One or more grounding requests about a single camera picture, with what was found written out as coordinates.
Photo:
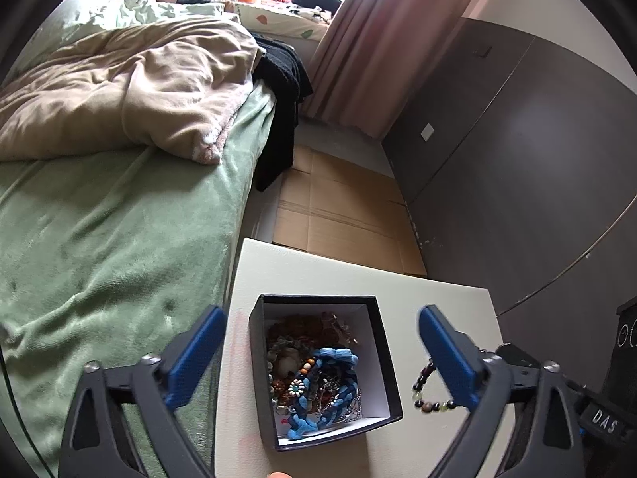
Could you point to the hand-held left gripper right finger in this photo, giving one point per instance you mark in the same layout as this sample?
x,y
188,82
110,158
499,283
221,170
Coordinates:
x,y
450,358

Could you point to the leaf print pillow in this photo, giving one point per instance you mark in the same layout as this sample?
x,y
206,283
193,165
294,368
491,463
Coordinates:
x,y
278,17

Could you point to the wide pink curtain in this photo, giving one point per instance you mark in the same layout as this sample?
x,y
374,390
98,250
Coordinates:
x,y
368,50

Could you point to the black jewelry box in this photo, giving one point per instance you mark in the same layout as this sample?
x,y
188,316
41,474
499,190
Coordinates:
x,y
259,368

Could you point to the person's left hand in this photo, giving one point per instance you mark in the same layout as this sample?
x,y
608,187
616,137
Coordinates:
x,y
277,475

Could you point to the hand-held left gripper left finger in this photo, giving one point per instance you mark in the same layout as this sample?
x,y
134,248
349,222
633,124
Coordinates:
x,y
191,358

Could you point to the green bed sheet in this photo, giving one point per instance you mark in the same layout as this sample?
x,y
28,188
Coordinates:
x,y
124,239

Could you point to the white wall socket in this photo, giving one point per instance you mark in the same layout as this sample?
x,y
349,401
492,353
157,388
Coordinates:
x,y
427,133

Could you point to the cardboard sheet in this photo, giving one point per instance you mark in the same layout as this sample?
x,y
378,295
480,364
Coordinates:
x,y
338,209

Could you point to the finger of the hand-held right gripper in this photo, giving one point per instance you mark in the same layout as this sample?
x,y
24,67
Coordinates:
x,y
517,353

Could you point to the light green duvet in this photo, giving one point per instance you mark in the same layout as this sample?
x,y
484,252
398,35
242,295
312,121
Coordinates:
x,y
139,12

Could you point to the black clothing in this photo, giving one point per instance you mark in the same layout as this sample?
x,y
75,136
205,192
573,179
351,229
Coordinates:
x,y
281,99

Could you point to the beige blanket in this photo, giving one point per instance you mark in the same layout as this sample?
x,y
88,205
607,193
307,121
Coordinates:
x,y
124,89

